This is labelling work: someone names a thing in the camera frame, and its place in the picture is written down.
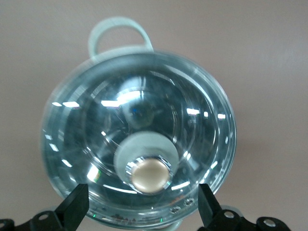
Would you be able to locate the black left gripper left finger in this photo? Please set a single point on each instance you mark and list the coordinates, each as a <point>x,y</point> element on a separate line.
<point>72,207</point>

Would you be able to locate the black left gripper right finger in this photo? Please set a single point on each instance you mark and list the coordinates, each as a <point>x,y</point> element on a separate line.
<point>209,209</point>

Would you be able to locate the glass pot lid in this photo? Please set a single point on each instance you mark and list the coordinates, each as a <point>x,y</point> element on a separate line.
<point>149,125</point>

